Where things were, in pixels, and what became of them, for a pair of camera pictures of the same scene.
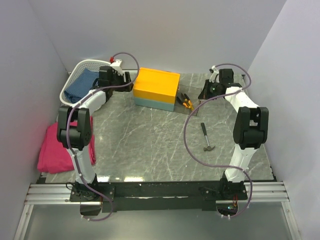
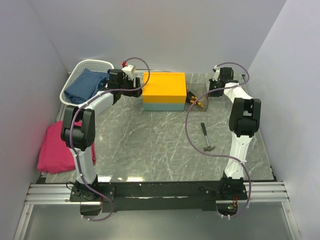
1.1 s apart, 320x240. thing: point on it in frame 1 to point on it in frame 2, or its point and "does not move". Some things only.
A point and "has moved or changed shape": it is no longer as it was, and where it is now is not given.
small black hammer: x=208 y=147 does not move
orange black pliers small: x=182 y=103 to x=191 y=96
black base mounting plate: x=163 y=196 does not move
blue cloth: x=82 y=84 does not move
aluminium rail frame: x=53 y=194 does not move
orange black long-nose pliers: x=187 y=101 to x=197 y=103
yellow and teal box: x=156 y=89 has moved or changed shape
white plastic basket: x=90 y=64 does not move
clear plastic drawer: x=193 y=93 has moved or changed shape
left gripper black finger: x=127 y=79 to x=137 y=93
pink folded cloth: x=54 y=156 does not move
